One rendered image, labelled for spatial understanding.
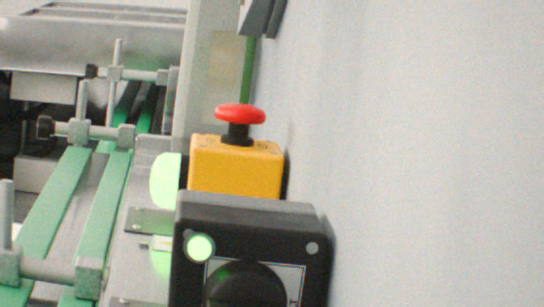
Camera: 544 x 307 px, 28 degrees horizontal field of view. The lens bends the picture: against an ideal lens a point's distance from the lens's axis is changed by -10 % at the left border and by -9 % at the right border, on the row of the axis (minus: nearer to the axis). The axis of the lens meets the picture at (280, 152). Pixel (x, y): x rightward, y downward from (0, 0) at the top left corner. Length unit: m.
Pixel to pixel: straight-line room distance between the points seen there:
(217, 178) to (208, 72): 0.50
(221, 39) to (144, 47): 0.82
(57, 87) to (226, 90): 0.97
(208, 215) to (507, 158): 0.33
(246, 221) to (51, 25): 1.61
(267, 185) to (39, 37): 1.36
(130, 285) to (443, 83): 0.39
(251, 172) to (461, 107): 0.53
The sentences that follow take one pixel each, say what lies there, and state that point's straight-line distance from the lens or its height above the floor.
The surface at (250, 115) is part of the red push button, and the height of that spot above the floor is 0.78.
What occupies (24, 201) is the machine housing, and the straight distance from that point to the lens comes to 2.30.
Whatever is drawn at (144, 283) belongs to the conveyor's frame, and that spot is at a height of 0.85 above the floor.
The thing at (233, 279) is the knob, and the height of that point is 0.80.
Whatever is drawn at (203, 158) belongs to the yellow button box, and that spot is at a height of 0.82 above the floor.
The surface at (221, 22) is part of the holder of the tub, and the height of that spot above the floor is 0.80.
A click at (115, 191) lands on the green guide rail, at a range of 1.12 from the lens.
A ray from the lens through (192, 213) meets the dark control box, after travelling 0.63.
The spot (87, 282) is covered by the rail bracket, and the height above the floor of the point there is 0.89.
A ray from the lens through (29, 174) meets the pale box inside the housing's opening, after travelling 2.38.
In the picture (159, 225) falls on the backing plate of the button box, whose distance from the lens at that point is 0.93.
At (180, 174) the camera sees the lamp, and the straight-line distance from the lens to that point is 0.91.
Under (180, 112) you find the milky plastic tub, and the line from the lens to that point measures 1.39.
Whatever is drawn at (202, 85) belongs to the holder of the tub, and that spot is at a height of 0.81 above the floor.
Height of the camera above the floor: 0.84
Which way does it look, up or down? 5 degrees down
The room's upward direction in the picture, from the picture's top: 84 degrees counter-clockwise
